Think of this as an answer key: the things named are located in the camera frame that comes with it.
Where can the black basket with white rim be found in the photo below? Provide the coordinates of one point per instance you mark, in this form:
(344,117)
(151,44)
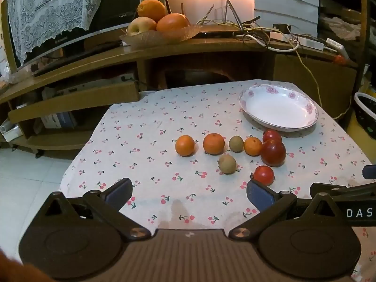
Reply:
(365,114)

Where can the large orange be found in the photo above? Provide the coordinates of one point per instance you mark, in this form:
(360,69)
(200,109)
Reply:
(173,23)
(152,9)

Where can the white floral plate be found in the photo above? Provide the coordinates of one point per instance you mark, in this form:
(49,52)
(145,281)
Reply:
(276,108)

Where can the white power adapter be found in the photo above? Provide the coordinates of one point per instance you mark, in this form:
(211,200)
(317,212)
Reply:
(336,47)

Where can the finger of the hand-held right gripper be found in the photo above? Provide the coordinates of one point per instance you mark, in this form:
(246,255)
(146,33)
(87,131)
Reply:
(370,171)
(337,188)

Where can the white lace cloth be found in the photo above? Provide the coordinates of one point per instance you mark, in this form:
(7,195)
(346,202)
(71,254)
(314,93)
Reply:
(53,11)

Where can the brown kiwi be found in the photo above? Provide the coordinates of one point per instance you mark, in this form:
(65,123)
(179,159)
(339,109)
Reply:
(236,144)
(227,164)

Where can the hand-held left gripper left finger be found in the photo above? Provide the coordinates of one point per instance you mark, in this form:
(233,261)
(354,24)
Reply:
(119,192)

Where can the white ribbed panel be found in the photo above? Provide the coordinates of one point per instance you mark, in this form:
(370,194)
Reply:
(285,0)

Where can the cherry printed tablecloth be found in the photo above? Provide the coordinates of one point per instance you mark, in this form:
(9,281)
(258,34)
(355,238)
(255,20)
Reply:
(164,123)

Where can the blue and white box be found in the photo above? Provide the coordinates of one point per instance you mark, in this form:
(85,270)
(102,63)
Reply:
(58,119)

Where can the black set-top box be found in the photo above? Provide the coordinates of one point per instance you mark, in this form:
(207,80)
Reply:
(217,34)

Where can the yellow apple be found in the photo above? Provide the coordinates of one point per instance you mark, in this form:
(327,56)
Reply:
(141,26)

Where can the wooden television stand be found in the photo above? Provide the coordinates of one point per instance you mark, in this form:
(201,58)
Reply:
(188,51)

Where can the white power strip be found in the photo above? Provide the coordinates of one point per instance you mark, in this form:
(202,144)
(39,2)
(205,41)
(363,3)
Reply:
(305,42)

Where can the large dark red tomato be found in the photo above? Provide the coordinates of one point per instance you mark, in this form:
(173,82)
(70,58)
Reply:
(273,153)

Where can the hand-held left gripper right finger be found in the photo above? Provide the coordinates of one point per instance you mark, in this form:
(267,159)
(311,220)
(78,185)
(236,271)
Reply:
(260,195)

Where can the black television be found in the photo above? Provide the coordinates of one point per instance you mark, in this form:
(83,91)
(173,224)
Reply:
(117,3)

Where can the woven fruit tray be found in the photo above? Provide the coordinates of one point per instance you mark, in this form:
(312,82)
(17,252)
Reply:
(152,38)

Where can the dark wooden shelf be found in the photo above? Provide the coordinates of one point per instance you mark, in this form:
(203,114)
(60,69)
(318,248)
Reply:
(343,8)

